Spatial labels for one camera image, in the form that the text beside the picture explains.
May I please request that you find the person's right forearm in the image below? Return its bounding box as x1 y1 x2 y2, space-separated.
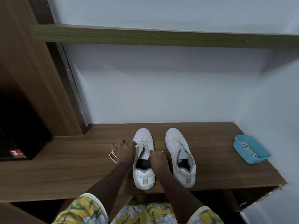
155 167 206 215

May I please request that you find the blue plastic basket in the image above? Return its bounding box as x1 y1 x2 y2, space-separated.
232 134 271 165

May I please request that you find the wooden wall shelf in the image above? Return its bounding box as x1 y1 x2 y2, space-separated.
31 24 299 49

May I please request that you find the person's right hand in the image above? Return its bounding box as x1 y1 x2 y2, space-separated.
149 150 169 171

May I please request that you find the person's left forearm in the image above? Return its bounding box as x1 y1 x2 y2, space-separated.
85 161 135 208

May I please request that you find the person's left hand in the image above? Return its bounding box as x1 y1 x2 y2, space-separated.
110 139 138 165

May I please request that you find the striped laces bundle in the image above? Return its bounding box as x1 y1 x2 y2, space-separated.
240 141 258 158

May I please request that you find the white sneaker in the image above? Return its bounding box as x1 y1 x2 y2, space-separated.
165 128 197 189
132 128 156 191

